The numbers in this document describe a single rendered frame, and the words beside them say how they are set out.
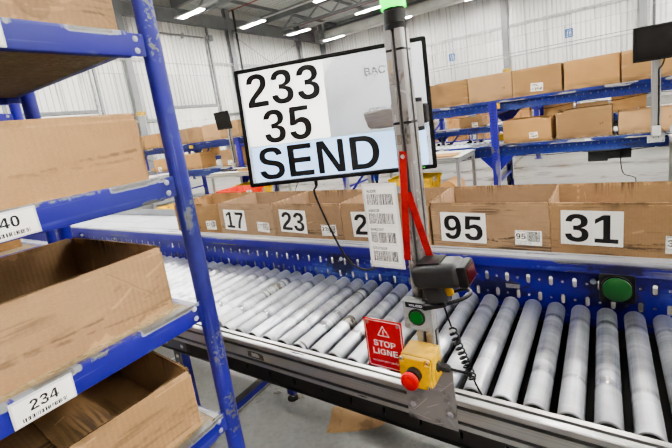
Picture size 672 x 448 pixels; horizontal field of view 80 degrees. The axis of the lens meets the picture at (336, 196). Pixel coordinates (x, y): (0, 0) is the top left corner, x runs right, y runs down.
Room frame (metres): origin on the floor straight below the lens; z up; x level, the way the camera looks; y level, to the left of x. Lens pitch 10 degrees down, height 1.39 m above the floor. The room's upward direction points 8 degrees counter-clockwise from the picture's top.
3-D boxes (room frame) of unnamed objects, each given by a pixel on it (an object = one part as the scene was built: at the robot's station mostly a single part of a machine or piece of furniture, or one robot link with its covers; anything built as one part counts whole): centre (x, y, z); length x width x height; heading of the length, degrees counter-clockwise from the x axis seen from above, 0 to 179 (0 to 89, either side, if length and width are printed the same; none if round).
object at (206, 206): (2.33, 0.72, 0.96); 0.39 x 0.29 x 0.17; 56
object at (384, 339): (0.85, -0.09, 0.85); 0.16 x 0.01 x 0.13; 55
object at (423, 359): (0.77, -0.16, 0.84); 0.15 x 0.09 x 0.07; 55
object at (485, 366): (1.01, -0.39, 0.72); 0.52 x 0.05 x 0.05; 145
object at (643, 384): (0.83, -0.65, 0.72); 0.52 x 0.05 x 0.05; 145
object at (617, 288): (1.04, -0.76, 0.81); 0.07 x 0.01 x 0.07; 55
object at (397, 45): (0.83, -0.16, 1.11); 0.12 x 0.05 x 0.88; 55
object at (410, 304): (0.81, -0.14, 0.95); 0.07 x 0.03 x 0.07; 55
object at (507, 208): (1.43, -0.58, 0.97); 0.39 x 0.29 x 0.17; 55
